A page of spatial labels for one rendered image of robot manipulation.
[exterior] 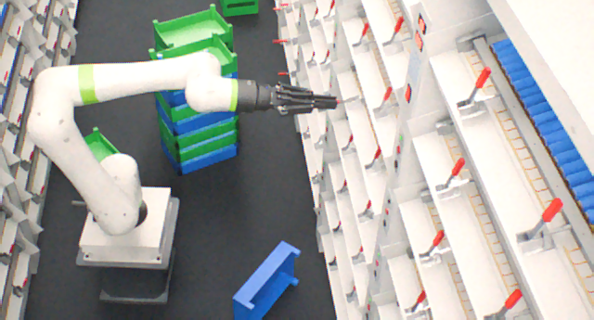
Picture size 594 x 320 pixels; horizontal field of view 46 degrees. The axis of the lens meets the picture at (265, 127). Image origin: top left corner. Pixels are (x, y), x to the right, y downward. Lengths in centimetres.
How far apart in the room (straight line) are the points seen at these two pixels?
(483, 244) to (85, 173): 120
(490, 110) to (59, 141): 120
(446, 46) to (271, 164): 194
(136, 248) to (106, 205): 31
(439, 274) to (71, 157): 106
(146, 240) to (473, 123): 149
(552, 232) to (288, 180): 216
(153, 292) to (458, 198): 159
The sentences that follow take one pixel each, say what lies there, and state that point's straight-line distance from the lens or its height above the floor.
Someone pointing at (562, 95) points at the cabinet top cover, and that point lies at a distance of 84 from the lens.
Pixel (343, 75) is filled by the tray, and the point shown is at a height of 91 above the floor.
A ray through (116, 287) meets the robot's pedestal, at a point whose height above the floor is 9.
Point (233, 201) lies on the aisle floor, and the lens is 297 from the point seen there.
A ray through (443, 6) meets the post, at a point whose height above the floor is 160.
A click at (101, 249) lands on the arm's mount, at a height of 35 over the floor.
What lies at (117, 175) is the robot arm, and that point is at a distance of 227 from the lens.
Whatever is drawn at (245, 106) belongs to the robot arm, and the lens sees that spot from 193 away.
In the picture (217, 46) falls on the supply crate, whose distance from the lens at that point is 297.
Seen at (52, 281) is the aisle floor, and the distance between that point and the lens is 284.
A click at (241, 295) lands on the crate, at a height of 20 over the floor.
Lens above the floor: 224
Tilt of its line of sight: 43 degrees down
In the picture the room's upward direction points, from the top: straight up
